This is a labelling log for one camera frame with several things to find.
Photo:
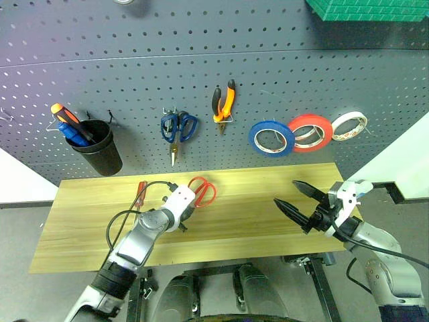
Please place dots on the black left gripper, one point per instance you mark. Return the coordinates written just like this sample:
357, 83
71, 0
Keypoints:
190, 213

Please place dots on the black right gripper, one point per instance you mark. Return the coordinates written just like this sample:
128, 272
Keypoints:
323, 216

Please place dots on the blue tape roll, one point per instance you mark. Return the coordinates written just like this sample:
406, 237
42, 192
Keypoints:
268, 124

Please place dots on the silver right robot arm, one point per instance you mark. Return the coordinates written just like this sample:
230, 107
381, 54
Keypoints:
378, 238

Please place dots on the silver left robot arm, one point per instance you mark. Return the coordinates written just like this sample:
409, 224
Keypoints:
144, 234

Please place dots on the grey pegboard panel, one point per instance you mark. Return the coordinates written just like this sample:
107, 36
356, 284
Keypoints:
201, 50

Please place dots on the red tape roll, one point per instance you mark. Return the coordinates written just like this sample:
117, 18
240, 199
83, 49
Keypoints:
308, 119

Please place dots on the dark grey rounded shape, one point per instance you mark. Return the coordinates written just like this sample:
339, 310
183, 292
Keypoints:
261, 292
177, 298

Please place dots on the black metal table leg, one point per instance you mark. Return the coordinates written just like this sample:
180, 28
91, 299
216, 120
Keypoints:
135, 302
321, 292

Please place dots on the white tape roll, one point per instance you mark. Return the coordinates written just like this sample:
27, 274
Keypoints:
345, 117

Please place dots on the silver scissors hook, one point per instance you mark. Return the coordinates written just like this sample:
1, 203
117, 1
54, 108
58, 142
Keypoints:
169, 110

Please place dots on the white board with black edge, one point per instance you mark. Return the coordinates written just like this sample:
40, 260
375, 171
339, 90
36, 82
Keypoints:
395, 157
20, 181

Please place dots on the black cup holder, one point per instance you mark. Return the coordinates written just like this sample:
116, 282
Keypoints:
100, 157

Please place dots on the orange and black pliers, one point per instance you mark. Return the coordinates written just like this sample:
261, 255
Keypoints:
228, 100

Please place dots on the black cup holder hook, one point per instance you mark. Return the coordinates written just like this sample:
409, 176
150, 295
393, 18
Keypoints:
110, 117

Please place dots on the orange and black screwdriver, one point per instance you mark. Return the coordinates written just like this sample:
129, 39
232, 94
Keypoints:
65, 115

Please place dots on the green brick-pattern stack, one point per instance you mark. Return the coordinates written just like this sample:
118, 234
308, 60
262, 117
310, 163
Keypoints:
368, 10

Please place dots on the silver round object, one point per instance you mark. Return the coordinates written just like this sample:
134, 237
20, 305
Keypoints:
124, 1

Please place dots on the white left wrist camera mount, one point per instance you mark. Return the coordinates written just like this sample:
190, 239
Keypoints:
179, 201

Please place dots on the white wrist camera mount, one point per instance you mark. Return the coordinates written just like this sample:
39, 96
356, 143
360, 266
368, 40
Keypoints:
348, 198
179, 201

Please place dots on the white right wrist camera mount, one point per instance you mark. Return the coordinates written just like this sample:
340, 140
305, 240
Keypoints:
348, 198

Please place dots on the grey table bracket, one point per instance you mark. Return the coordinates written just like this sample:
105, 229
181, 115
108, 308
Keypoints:
301, 260

